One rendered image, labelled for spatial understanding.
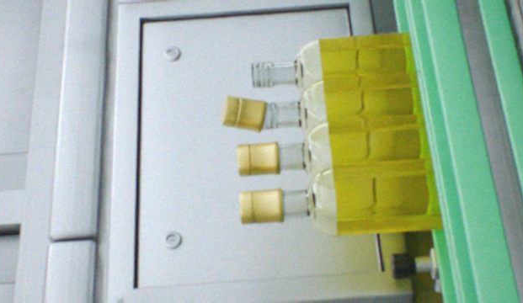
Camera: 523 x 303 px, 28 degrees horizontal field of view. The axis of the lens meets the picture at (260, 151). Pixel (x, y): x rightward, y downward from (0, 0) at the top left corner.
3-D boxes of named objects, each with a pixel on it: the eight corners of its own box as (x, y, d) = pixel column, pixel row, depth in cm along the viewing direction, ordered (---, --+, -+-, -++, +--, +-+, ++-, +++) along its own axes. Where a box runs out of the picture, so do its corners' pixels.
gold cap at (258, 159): (279, 153, 114) (238, 156, 114) (277, 134, 111) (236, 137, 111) (280, 181, 112) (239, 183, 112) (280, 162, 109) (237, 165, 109)
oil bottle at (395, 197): (506, 181, 112) (304, 194, 112) (514, 151, 107) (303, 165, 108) (515, 226, 109) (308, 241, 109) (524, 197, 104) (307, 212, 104)
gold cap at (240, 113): (258, 115, 118) (221, 108, 117) (266, 94, 115) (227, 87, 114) (258, 139, 115) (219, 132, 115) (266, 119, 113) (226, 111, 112)
